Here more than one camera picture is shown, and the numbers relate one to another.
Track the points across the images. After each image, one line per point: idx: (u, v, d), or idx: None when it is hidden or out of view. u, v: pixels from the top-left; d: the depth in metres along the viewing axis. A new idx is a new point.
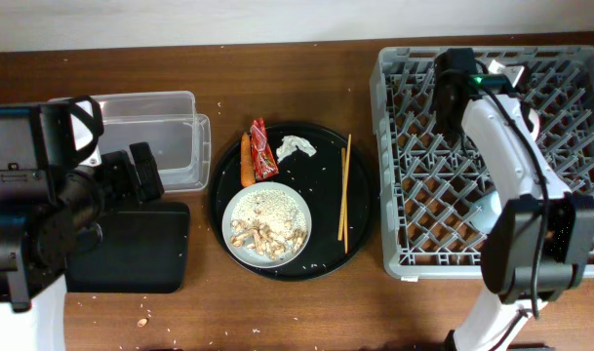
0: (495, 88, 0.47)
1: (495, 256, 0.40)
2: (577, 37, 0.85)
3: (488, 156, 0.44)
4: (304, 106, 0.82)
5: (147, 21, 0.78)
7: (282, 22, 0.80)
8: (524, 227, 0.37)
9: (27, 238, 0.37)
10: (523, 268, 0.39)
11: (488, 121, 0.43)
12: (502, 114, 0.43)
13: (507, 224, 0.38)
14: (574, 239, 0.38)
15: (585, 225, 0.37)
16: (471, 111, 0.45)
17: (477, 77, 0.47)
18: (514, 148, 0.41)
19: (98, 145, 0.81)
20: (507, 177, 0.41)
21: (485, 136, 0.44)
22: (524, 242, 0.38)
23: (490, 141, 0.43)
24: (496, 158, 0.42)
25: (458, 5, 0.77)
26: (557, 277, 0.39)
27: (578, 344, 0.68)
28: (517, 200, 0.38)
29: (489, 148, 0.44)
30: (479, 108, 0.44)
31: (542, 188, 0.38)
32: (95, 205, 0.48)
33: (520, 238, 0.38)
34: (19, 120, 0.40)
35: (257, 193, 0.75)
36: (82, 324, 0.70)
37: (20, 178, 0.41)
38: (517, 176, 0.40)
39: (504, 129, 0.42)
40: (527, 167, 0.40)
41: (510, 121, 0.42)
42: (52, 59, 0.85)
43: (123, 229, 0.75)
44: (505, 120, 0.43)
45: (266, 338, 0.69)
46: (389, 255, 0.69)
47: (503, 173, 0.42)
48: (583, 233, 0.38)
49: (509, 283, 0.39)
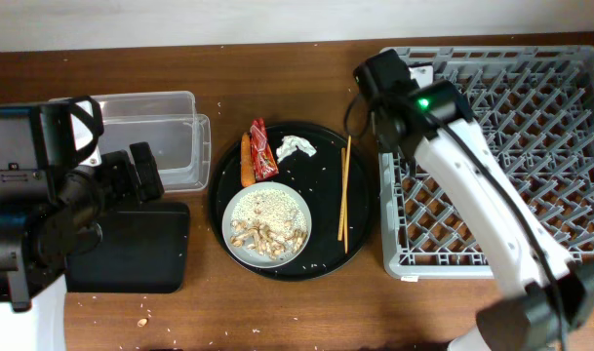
0: None
1: (506, 337, 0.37)
2: (579, 36, 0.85)
3: (430, 162, 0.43)
4: (303, 106, 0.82)
5: (148, 21, 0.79)
7: (281, 23, 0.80)
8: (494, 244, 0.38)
9: (28, 237, 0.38)
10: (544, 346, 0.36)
11: (455, 168, 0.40)
12: (468, 158, 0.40)
13: (521, 332, 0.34)
14: (586, 304, 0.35)
15: None
16: (431, 152, 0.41)
17: (421, 100, 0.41)
18: (489, 198, 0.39)
19: (99, 145, 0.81)
20: (497, 246, 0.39)
21: (452, 185, 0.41)
22: (546, 331, 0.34)
23: (460, 193, 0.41)
24: (472, 214, 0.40)
25: (458, 6, 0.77)
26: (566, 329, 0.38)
27: (579, 345, 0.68)
28: (530, 304, 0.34)
29: (460, 202, 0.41)
30: (442, 152, 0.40)
31: (545, 264, 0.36)
32: (95, 205, 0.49)
33: (539, 337, 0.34)
34: (19, 120, 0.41)
35: (257, 193, 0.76)
36: (84, 324, 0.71)
37: (20, 178, 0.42)
38: (512, 253, 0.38)
39: (475, 176, 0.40)
40: (519, 237, 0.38)
41: (480, 166, 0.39)
42: (54, 61, 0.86)
43: (123, 229, 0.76)
44: (437, 124, 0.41)
45: (265, 337, 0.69)
46: (389, 255, 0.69)
47: (489, 235, 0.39)
48: (537, 228, 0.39)
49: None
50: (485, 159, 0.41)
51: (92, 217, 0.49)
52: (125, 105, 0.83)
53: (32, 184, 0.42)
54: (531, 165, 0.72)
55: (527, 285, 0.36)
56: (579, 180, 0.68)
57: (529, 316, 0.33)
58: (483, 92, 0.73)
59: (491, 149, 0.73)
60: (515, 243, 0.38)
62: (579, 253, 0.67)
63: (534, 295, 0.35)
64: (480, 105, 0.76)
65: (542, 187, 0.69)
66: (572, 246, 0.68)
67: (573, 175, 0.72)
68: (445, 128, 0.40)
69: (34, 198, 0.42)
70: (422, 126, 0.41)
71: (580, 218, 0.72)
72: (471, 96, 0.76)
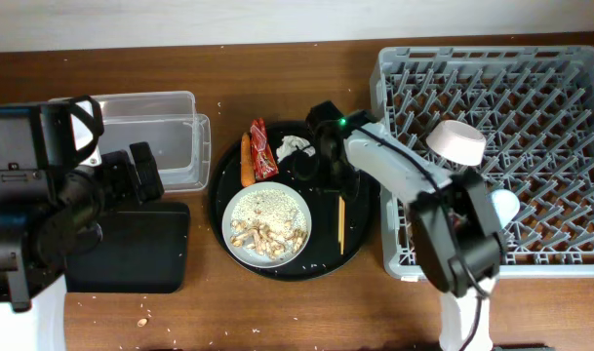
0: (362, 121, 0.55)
1: (426, 258, 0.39)
2: (579, 36, 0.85)
3: (376, 174, 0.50)
4: (304, 106, 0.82)
5: (148, 21, 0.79)
7: (281, 22, 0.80)
8: (433, 225, 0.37)
9: (27, 238, 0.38)
10: (452, 257, 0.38)
11: (364, 148, 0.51)
12: (373, 139, 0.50)
13: (421, 231, 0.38)
14: (479, 211, 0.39)
15: (481, 196, 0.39)
16: (350, 146, 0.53)
17: (341, 120, 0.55)
18: (390, 158, 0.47)
19: (99, 145, 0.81)
20: (396, 187, 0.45)
21: (367, 163, 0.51)
22: (441, 231, 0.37)
23: (372, 164, 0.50)
24: (379, 173, 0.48)
25: (458, 6, 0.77)
26: (488, 256, 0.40)
27: (578, 345, 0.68)
28: (415, 201, 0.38)
29: (374, 170, 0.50)
30: (355, 144, 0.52)
31: (430, 180, 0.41)
32: (95, 205, 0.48)
33: (437, 236, 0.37)
34: (19, 120, 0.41)
35: (257, 193, 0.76)
36: (84, 324, 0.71)
37: (20, 178, 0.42)
38: (403, 182, 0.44)
39: (379, 148, 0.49)
40: (408, 171, 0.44)
41: (381, 140, 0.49)
42: (53, 60, 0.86)
43: (122, 230, 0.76)
44: (376, 141, 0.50)
45: (265, 338, 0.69)
46: (389, 256, 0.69)
47: (390, 183, 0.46)
48: (484, 207, 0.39)
49: (450, 278, 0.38)
50: (386, 135, 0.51)
51: (91, 219, 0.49)
52: (124, 105, 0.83)
53: (32, 184, 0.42)
54: (531, 165, 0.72)
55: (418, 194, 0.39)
56: (579, 180, 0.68)
57: (415, 210, 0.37)
58: (483, 93, 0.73)
59: (492, 149, 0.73)
60: (406, 175, 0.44)
62: (579, 253, 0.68)
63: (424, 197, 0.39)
64: (480, 105, 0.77)
65: (542, 187, 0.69)
66: (572, 246, 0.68)
67: (573, 175, 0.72)
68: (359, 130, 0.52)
69: (34, 198, 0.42)
70: (346, 136, 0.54)
71: (580, 218, 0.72)
72: (471, 96, 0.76)
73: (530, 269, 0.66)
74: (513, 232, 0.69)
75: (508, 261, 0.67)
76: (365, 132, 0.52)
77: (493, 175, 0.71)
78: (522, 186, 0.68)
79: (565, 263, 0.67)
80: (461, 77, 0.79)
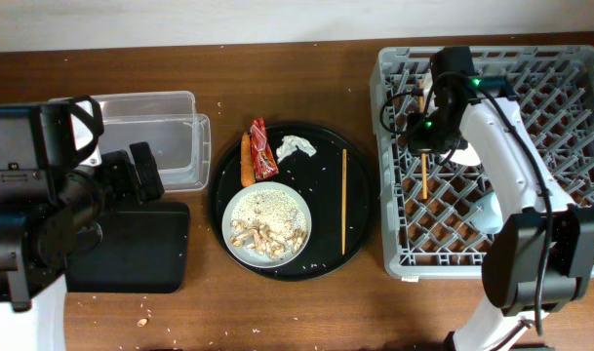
0: (494, 90, 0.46)
1: (497, 269, 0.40)
2: (579, 36, 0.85)
3: (485, 158, 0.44)
4: (304, 106, 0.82)
5: (148, 21, 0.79)
7: (281, 22, 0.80)
8: (526, 245, 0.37)
9: (27, 238, 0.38)
10: (526, 282, 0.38)
11: (487, 127, 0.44)
12: (502, 120, 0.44)
13: (510, 245, 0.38)
14: (578, 253, 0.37)
15: (590, 240, 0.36)
16: (470, 116, 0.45)
17: (475, 80, 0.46)
18: (513, 152, 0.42)
19: (99, 145, 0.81)
20: (507, 185, 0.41)
21: (480, 139, 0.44)
22: (527, 254, 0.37)
23: (487, 144, 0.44)
24: (493, 158, 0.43)
25: (458, 6, 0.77)
26: (563, 294, 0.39)
27: (579, 345, 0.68)
28: (519, 215, 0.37)
29: (486, 151, 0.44)
30: (480, 114, 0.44)
31: (546, 201, 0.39)
32: (95, 205, 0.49)
33: (521, 257, 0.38)
34: (19, 120, 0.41)
35: (257, 193, 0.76)
36: (84, 324, 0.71)
37: (21, 178, 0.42)
38: (519, 187, 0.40)
39: (505, 135, 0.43)
40: (530, 177, 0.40)
41: (511, 127, 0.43)
42: (54, 60, 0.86)
43: (122, 229, 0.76)
44: (504, 126, 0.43)
45: (266, 337, 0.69)
46: (389, 256, 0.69)
47: (501, 176, 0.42)
48: (586, 252, 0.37)
49: (513, 296, 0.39)
50: (518, 122, 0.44)
51: (92, 218, 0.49)
52: (124, 104, 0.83)
53: (32, 184, 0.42)
54: None
55: (526, 211, 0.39)
56: (579, 180, 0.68)
57: (517, 223, 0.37)
58: None
59: None
60: (523, 179, 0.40)
62: None
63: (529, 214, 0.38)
64: None
65: None
66: None
67: (573, 175, 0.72)
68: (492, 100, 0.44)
69: (34, 198, 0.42)
70: (469, 98, 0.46)
71: None
72: None
73: None
74: None
75: None
76: (498, 107, 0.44)
77: None
78: None
79: None
80: None
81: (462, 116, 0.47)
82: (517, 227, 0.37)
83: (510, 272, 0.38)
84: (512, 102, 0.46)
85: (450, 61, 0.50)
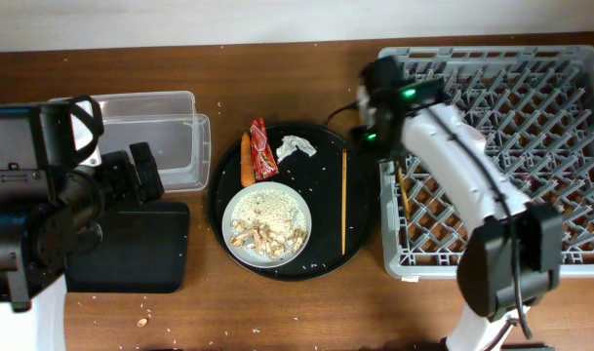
0: (430, 97, 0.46)
1: (473, 279, 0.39)
2: (579, 36, 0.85)
3: (436, 171, 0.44)
4: (303, 106, 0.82)
5: (148, 21, 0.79)
7: (281, 22, 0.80)
8: (494, 254, 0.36)
9: (27, 237, 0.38)
10: (503, 288, 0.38)
11: (430, 137, 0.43)
12: (442, 129, 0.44)
13: (480, 257, 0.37)
14: (545, 248, 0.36)
15: (553, 234, 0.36)
16: (412, 131, 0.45)
17: (409, 92, 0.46)
18: (459, 160, 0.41)
19: (99, 145, 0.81)
20: (463, 195, 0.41)
21: (426, 152, 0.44)
22: (498, 263, 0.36)
23: (434, 156, 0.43)
24: (444, 170, 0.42)
25: (458, 6, 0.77)
26: (539, 289, 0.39)
27: (579, 345, 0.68)
28: (481, 228, 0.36)
29: (435, 164, 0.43)
30: (419, 128, 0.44)
31: (503, 205, 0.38)
32: (95, 205, 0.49)
33: (493, 267, 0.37)
34: (19, 119, 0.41)
35: (257, 193, 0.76)
36: (84, 324, 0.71)
37: (20, 178, 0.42)
38: (474, 197, 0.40)
39: (449, 143, 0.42)
40: (481, 183, 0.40)
41: (453, 135, 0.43)
42: (53, 61, 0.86)
43: (122, 229, 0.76)
44: (447, 135, 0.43)
45: (265, 337, 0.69)
46: (389, 256, 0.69)
47: (456, 188, 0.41)
48: (552, 247, 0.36)
49: (494, 304, 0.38)
50: (458, 126, 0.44)
51: (91, 219, 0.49)
52: (124, 104, 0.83)
53: (32, 184, 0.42)
54: (531, 165, 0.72)
55: (487, 220, 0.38)
56: (579, 180, 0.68)
57: (481, 237, 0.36)
58: (482, 93, 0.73)
59: (492, 149, 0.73)
60: (477, 187, 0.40)
62: (579, 253, 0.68)
63: (491, 223, 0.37)
64: (480, 105, 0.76)
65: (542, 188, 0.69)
66: (572, 246, 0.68)
67: (573, 175, 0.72)
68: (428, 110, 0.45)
69: (34, 198, 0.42)
70: (408, 113, 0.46)
71: (580, 218, 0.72)
72: (471, 96, 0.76)
73: None
74: None
75: None
76: (436, 117, 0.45)
77: None
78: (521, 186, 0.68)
79: (565, 263, 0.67)
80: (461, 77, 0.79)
81: (403, 132, 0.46)
82: (483, 243, 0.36)
83: (486, 282, 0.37)
84: (448, 108, 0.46)
85: (378, 77, 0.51)
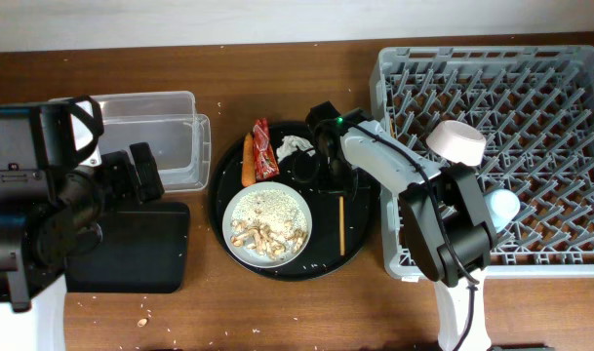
0: (356, 119, 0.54)
1: (416, 245, 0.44)
2: (579, 36, 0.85)
3: (372, 169, 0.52)
4: (303, 106, 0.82)
5: (148, 21, 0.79)
7: (281, 22, 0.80)
8: (421, 213, 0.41)
9: (27, 238, 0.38)
10: (442, 244, 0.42)
11: (360, 144, 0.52)
12: (368, 136, 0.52)
13: (412, 218, 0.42)
14: (468, 202, 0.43)
15: (470, 187, 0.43)
16: (346, 144, 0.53)
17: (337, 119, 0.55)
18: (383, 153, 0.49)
19: (99, 145, 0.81)
20: (392, 177, 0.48)
21: (362, 158, 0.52)
22: (428, 220, 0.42)
23: (367, 160, 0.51)
24: (375, 165, 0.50)
25: (458, 6, 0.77)
26: (475, 247, 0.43)
27: (579, 345, 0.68)
28: (405, 193, 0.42)
29: (371, 164, 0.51)
30: (351, 141, 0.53)
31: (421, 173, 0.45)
32: (95, 205, 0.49)
33: (424, 223, 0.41)
34: (19, 119, 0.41)
35: (258, 193, 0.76)
36: (84, 324, 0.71)
37: (20, 178, 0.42)
38: (398, 175, 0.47)
39: (374, 143, 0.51)
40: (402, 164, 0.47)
41: (376, 136, 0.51)
42: (53, 61, 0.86)
43: (122, 229, 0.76)
44: (372, 137, 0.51)
45: (266, 338, 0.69)
46: (389, 256, 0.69)
47: (387, 175, 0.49)
48: (473, 198, 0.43)
49: (440, 263, 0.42)
50: (380, 132, 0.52)
51: (92, 219, 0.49)
52: (124, 104, 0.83)
53: (32, 184, 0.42)
54: (531, 165, 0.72)
55: (411, 186, 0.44)
56: (579, 180, 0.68)
57: (406, 200, 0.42)
58: (482, 93, 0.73)
59: (491, 149, 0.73)
60: (402, 168, 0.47)
62: (579, 253, 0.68)
63: (415, 188, 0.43)
64: (480, 105, 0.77)
65: (542, 187, 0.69)
66: (572, 246, 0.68)
67: (573, 175, 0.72)
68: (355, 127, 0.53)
69: (34, 198, 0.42)
70: (343, 135, 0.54)
71: (579, 218, 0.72)
72: (471, 96, 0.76)
73: (529, 269, 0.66)
74: (513, 232, 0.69)
75: (508, 261, 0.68)
76: (365, 131, 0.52)
77: (493, 175, 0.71)
78: (522, 186, 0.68)
79: (565, 263, 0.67)
80: (461, 77, 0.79)
81: (344, 151, 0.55)
82: (408, 203, 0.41)
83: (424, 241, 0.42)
84: (373, 122, 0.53)
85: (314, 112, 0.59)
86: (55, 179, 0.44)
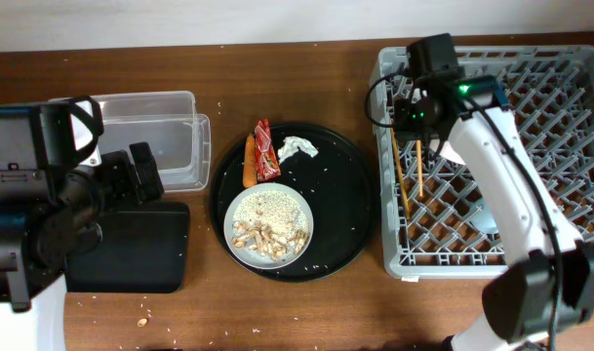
0: (487, 96, 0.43)
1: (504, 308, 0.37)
2: (579, 36, 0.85)
3: (479, 182, 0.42)
4: (303, 106, 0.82)
5: (148, 20, 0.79)
7: (281, 22, 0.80)
8: (538, 287, 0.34)
9: (27, 238, 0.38)
10: (534, 320, 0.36)
11: (482, 147, 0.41)
12: (498, 139, 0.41)
13: (515, 286, 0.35)
14: (581, 280, 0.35)
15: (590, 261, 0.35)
16: (459, 131, 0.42)
17: (462, 87, 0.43)
18: (515, 182, 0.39)
19: (99, 145, 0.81)
20: (508, 220, 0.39)
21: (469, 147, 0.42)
22: (535, 298, 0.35)
23: (482, 172, 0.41)
24: (493, 188, 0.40)
25: (458, 6, 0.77)
26: (568, 323, 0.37)
27: (579, 345, 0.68)
28: (526, 261, 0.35)
29: (472, 163, 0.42)
30: (472, 132, 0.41)
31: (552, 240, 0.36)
32: (95, 205, 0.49)
33: (534, 297, 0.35)
34: (19, 119, 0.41)
35: (259, 193, 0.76)
36: (84, 324, 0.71)
37: (20, 178, 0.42)
38: (524, 224, 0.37)
39: (503, 158, 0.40)
40: (532, 213, 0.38)
41: (509, 148, 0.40)
42: (54, 60, 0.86)
43: (122, 229, 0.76)
44: (502, 147, 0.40)
45: (266, 337, 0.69)
46: (390, 256, 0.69)
47: (502, 211, 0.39)
48: (582, 275, 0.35)
49: (518, 332, 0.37)
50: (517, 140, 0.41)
51: (91, 220, 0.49)
52: (124, 104, 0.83)
53: (32, 185, 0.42)
54: (531, 165, 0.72)
55: (531, 253, 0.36)
56: (579, 180, 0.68)
57: (525, 271, 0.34)
58: None
59: None
60: (526, 214, 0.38)
62: None
63: (537, 255, 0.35)
64: None
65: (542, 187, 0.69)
66: None
67: (573, 175, 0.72)
68: (484, 114, 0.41)
69: (34, 199, 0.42)
70: (460, 111, 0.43)
71: (580, 218, 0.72)
72: None
73: None
74: None
75: None
76: (489, 117, 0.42)
77: None
78: None
79: None
80: None
81: (453, 129, 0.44)
82: (527, 276, 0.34)
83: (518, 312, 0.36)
84: (507, 115, 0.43)
85: (429, 61, 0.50)
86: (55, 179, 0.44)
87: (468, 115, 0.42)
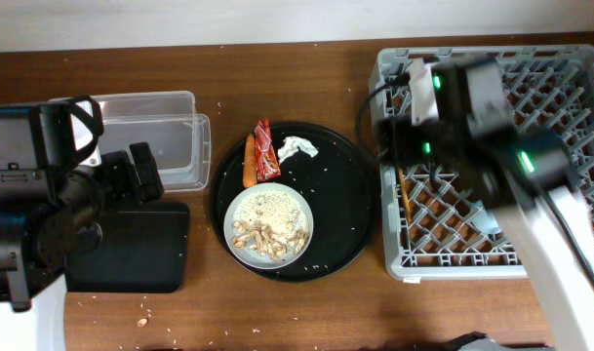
0: (553, 165, 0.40)
1: None
2: (578, 36, 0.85)
3: (537, 269, 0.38)
4: (303, 106, 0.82)
5: (148, 21, 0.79)
7: (281, 22, 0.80)
8: None
9: (27, 237, 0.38)
10: None
11: (534, 230, 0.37)
12: (557, 225, 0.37)
13: None
14: None
15: None
16: (511, 199, 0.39)
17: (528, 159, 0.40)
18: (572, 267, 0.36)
19: (98, 145, 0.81)
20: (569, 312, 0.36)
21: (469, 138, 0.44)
22: None
23: (538, 257, 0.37)
24: (546, 278, 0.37)
25: (458, 6, 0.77)
26: None
27: None
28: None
29: (521, 242, 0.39)
30: (519, 198, 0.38)
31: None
32: (95, 205, 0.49)
33: None
34: (20, 119, 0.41)
35: (258, 194, 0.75)
36: (83, 324, 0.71)
37: (20, 178, 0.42)
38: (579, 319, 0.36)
39: (560, 241, 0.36)
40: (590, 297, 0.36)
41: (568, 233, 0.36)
42: (54, 60, 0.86)
43: (122, 229, 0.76)
44: (560, 230, 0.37)
45: (266, 337, 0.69)
46: (391, 257, 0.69)
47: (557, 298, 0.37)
48: None
49: None
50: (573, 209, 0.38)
51: (92, 220, 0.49)
52: (124, 104, 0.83)
53: (33, 185, 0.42)
54: None
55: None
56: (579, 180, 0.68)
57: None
58: None
59: None
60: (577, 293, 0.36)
62: None
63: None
64: None
65: None
66: None
67: None
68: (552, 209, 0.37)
69: (35, 198, 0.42)
70: (529, 204, 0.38)
71: None
72: None
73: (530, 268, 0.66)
74: None
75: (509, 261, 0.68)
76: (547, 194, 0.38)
77: None
78: None
79: None
80: None
81: (503, 207, 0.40)
82: None
83: None
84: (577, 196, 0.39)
85: None
86: (55, 179, 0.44)
87: (534, 209, 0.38)
